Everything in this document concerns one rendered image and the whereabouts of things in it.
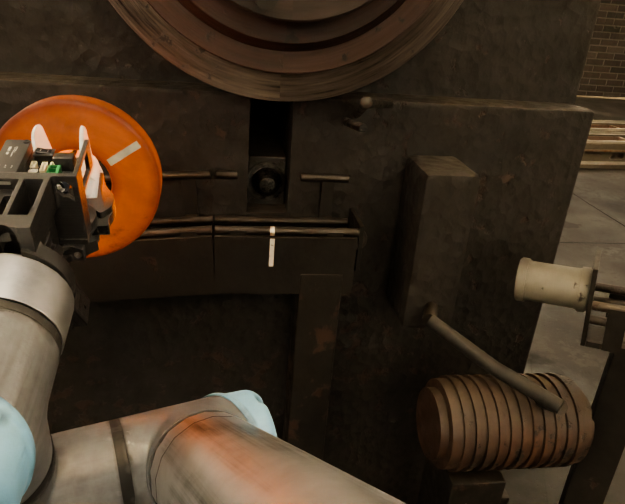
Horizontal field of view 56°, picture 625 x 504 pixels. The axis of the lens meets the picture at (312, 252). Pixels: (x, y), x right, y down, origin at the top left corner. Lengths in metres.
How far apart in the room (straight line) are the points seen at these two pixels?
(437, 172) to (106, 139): 0.42
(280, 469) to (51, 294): 0.20
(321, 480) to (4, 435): 0.17
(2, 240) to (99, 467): 0.16
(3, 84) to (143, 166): 0.33
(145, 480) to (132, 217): 0.27
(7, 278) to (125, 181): 0.23
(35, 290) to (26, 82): 0.51
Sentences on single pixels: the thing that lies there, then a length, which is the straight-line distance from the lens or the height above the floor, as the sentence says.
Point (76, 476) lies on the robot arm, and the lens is 0.42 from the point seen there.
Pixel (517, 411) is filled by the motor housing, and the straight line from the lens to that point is 0.86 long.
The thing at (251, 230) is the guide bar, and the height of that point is 0.71.
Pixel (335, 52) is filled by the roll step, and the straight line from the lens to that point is 0.72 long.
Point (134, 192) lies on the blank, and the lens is 0.59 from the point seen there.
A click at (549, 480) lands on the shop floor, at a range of 1.58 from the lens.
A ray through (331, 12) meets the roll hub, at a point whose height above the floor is 0.99.
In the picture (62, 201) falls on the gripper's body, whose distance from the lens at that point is 0.46.
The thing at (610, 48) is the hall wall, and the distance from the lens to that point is 8.21.
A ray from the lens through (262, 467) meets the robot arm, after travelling 0.26.
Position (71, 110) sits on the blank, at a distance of 0.58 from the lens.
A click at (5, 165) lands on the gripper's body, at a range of 0.48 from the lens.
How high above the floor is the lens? 1.01
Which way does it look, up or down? 24 degrees down
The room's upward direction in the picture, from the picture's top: 5 degrees clockwise
